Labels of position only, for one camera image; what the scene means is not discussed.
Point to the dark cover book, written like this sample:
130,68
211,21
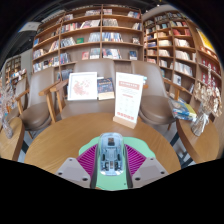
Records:
105,87

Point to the wide wooden bookshelf unit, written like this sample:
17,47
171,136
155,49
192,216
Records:
86,36

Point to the light blue book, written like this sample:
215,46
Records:
145,79

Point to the transparent computer mouse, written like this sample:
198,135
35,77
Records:
111,155

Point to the white sign on wooden stand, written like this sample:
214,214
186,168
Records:
128,95

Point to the distant wooden bookshelf unit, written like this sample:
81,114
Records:
15,71

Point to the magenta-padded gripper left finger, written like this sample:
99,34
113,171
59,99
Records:
71,170

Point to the stack of colourful books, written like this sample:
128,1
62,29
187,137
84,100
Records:
181,110

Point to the angled wooden bookshelf unit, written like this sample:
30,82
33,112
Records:
180,50

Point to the round wooden side table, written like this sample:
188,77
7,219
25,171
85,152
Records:
198,143
11,143

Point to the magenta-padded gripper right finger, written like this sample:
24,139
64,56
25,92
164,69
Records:
150,170

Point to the white framed floral picture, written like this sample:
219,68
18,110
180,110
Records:
82,86

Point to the green smiley mouse pad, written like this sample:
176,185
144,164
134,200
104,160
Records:
110,182

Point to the glass vase with dried flowers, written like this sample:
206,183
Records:
200,125
6,128

